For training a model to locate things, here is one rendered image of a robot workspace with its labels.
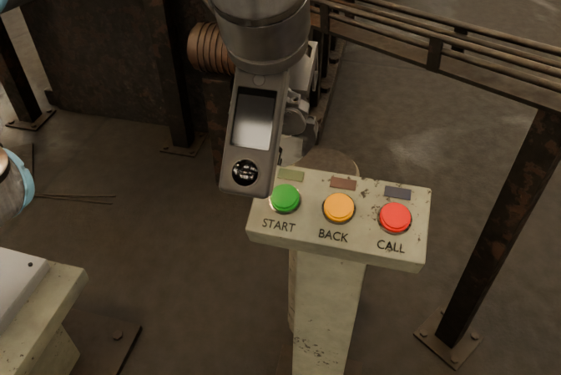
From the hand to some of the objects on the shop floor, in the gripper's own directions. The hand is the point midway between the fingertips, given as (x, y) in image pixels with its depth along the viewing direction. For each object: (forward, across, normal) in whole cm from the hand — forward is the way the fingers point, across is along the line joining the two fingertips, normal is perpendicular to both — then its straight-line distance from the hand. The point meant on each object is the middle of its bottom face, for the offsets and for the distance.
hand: (280, 164), depth 56 cm
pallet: (+158, +36, -234) cm, 285 cm away
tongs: (+80, +81, -18) cm, 115 cm away
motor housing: (+87, +27, -36) cm, 98 cm away
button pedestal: (+67, -7, +21) cm, 70 cm away
